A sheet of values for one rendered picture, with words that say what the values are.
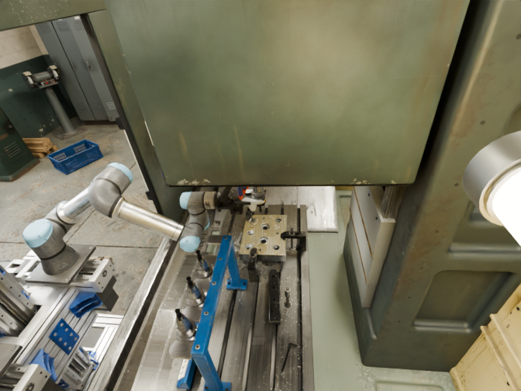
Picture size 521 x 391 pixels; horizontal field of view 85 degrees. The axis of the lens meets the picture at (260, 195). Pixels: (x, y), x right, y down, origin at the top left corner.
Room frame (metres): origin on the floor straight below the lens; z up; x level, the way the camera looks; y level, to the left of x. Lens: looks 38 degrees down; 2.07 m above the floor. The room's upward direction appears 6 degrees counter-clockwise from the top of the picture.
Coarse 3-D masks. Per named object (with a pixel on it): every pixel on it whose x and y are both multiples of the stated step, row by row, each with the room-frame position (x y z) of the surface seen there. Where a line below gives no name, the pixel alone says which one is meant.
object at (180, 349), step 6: (174, 342) 0.43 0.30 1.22; (180, 342) 0.43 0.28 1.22; (186, 342) 0.42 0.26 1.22; (192, 342) 0.42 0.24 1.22; (174, 348) 0.41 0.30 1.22; (180, 348) 0.41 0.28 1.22; (186, 348) 0.41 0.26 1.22; (174, 354) 0.39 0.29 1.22; (180, 354) 0.39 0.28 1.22; (186, 354) 0.39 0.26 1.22
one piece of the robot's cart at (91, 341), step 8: (96, 320) 1.13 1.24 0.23; (104, 320) 1.13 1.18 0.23; (112, 320) 1.12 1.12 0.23; (120, 320) 1.11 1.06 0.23; (96, 328) 1.09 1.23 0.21; (104, 328) 1.08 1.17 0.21; (112, 328) 1.06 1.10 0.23; (88, 336) 1.03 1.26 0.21; (96, 336) 1.03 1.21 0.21; (104, 336) 1.02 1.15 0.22; (112, 336) 1.01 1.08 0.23; (88, 344) 0.98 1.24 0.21; (96, 344) 0.96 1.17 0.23; (104, 344) 0.95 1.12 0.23; (96, 352) 0.91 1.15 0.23; (104, 352) 0.90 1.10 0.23; (96, 360) 0.86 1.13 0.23; (88, 376) 0.77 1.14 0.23; (88, 384) 0.73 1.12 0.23
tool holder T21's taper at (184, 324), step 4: (184, 316) 0.46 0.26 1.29; (176, 320) 0.46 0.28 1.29; (180, 320) 0.45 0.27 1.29; (184, 320) 0.45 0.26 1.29; (188, 320) 0.47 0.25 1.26; (180, 324) 0.45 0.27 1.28; (184, 324) 0.45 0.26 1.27; (188, 324) 0.46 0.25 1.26; (180, 328) 0.45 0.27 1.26; (184, 328) 0.45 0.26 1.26; (188, 328) 0.45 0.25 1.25; (192, 328) 0.46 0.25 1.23; (180, 332) 0.44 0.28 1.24; (184, 332) 0.44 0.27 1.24; (188, 332) 0.45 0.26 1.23
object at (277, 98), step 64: (128, 0) 0.65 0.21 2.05; (192, 0) 0.63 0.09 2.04; (256, 0) 0.62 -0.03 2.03; (320, 0) 0.60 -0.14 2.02; (384, 0) 0.58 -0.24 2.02; (448, 0) 0.56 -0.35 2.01; (128, 64) 0.66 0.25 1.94; (192, 64) 0.64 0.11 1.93; (256, 64) 0.62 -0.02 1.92; (320, 64) 0.60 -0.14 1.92; (384, 64) 0.58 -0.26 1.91; (448, 64) 0.56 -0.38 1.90; (192, 128) 0.64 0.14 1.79; (256, 128) 0.62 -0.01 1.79; (320, 128) 0.60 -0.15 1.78; (384, 128) 0.57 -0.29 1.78
